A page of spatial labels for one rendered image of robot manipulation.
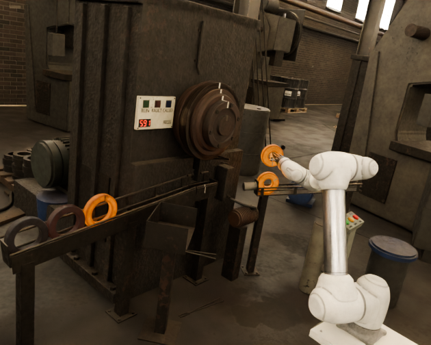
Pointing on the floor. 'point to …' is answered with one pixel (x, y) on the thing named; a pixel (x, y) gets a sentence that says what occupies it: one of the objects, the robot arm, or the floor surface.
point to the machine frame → (211, 74)
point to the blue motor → (302, 200)
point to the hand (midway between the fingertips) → (272, 153)
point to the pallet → (13, 168)
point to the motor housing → (237, 239)
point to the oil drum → (252, 137)
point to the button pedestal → (351, 231)
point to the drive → (44, 176)
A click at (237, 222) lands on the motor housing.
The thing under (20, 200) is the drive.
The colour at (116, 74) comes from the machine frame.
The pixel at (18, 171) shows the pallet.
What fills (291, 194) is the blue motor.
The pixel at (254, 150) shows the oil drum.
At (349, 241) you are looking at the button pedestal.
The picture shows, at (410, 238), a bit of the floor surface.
